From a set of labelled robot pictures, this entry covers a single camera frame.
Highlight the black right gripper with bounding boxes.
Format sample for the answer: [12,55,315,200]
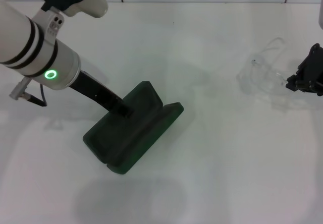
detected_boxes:
[285,43,323,97]

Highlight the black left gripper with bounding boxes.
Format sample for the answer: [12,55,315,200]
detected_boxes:
[68,69,135,120]

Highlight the green glasses case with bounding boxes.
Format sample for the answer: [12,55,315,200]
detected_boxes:
[82,81,185,176]

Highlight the clear transparent glasses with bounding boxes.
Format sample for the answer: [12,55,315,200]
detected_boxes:
[236,36,295,108]

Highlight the grey left gripper cable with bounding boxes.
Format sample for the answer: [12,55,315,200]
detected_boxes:
[9,77,48,108]

